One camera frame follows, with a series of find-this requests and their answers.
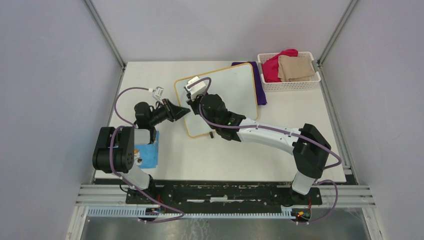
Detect white plastic basket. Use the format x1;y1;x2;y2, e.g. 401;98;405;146
257;51;322;92

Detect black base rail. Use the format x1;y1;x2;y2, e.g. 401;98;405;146
94;178;323;216

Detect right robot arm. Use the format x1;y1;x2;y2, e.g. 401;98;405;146
186;93;331;204

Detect blue cartoon cloth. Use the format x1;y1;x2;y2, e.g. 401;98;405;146
134;129;160;169

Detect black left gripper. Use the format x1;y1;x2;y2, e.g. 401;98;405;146
148;98;190;127

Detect yellow framed whiteboard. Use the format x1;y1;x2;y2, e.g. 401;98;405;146
174;63;259;138

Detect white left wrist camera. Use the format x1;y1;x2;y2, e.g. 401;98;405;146
148;86;164;103

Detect purple folded towel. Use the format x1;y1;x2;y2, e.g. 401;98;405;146
247;61;267;106

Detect beige folded cloth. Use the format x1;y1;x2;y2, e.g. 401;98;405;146
277;55;315;82

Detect red cloth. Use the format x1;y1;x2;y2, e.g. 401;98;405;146
262;49;299;83

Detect white slotted cable duct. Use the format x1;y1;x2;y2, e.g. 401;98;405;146
87;206;295;220

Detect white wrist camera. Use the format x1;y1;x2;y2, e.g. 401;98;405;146
184;76;209;101
148;86;164;103

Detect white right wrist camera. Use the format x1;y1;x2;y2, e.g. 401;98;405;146
184;76;209;101

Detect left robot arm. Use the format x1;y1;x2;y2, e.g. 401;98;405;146
92;98;191;204

